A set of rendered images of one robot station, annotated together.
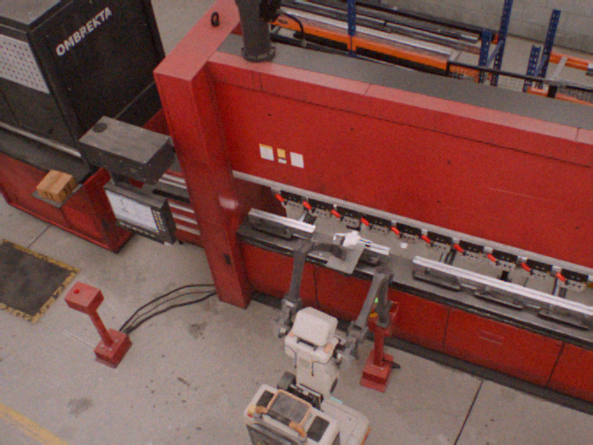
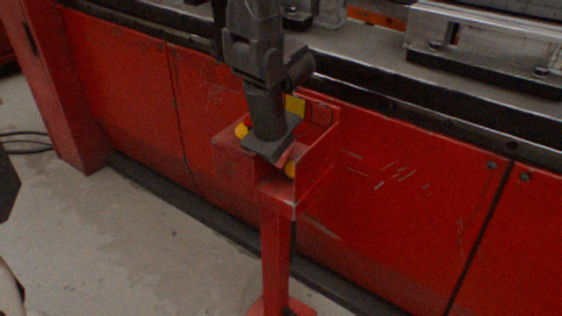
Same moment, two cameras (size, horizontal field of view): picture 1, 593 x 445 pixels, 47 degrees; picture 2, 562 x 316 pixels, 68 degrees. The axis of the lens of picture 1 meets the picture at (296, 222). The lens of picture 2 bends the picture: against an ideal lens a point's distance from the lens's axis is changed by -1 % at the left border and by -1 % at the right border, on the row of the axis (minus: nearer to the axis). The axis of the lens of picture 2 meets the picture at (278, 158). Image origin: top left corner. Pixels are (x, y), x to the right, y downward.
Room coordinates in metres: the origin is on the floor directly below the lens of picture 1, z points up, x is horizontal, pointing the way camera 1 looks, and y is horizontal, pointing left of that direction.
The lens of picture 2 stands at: (1.75, -0.56, 1.26)
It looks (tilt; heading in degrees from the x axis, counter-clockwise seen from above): 38 degrees down; 7
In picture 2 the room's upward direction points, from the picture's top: straight up
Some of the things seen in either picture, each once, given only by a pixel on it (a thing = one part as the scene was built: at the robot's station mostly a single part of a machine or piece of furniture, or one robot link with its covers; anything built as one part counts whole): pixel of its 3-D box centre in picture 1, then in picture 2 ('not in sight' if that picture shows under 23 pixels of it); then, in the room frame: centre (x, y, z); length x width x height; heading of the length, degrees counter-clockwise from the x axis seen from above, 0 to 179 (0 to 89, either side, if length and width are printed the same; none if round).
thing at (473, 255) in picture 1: (471, 246); not in sight; (2.53, -1.05, 1.26); 0.15 x 0.09 x 0.17; 61
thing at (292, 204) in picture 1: (293, 197); not in sight; (3.12, 0.00, 1.26); 0.15 x 0.09 x 0.17; 61
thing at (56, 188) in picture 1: (54, 184); not in sight; (3.73, 1.77, 1.04); 0.30 x 0.26 x 0.12; 55
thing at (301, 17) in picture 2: (356, 256); (259, 10); (2.85, -0.38, 0.89); 0.30 x 0.05 x 0.03; 61
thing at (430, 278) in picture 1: (437, 280); (482, 68); (2.57, -0.87, 0.89); 0.30 x 0.05 x 0.03; 61
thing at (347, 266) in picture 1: (346, 254); not in sight; (2.79, -0.30, 1.00); 0.26 x 0.18 x 0.01; 151
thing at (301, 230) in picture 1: (281, 223); not in sight; (3.19, 0.11, 0.92); 0.50 x 0.06 x 0.10; 61
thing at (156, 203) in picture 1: (143, 210); not in sight; (3.01, 0.96, 1.42); 0.45 x 0.12 x 0.36; 57
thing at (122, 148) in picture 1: (140, 187); not in sight; (3.11, 0.96, 1.53); 0.51 x 0.25 x 0.85; 57
